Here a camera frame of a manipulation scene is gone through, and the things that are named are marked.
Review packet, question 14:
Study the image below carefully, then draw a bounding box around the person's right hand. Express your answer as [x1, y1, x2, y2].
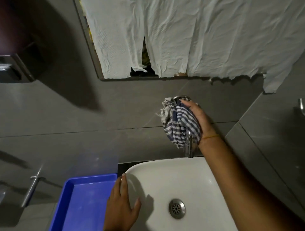
[181, 99, 220, 149]

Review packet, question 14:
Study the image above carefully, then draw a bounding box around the person's left hand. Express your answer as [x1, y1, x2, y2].
[104, 173, 142, 231]

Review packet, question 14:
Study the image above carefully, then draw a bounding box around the blue white striped cloth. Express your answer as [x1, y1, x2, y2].
[156, 96, 202, 149]

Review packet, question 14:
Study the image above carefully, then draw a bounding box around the person's right forearm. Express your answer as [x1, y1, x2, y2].
[198, 136, 305, 231]

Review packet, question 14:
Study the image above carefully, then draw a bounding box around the blue plastic tray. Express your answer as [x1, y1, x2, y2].
[49, 173, 118, 231]

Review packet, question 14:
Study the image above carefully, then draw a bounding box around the metal sink drain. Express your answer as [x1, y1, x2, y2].
[168, 198, 186, 219]

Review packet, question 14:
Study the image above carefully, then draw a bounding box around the chrome faucet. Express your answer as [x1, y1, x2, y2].
[174, 95, 200, 158]

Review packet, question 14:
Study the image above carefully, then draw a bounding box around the white ceramic sink basin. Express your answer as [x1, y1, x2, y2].
[125, 157, 239, 231]

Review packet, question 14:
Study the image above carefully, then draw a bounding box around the torn white paper sheet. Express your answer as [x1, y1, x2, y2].
[142, 0, 199, 78]

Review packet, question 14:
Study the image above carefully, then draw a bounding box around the wide white paper sheet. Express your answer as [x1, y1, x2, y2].
[187, 0, 305, 94]

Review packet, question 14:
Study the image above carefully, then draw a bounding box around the narrow white paper sheet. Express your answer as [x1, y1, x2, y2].
[80, 0, 148, 79]

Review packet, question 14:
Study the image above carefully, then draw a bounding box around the wall mirror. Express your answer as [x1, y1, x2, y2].
[73, 0, 265, 82]

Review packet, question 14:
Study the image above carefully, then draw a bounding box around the chrome lever handle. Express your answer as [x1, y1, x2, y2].
[21, 166, 46, 208]

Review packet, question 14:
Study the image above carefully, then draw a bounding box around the metal wall dispenser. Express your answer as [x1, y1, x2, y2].
[0, 53, 35, 84]

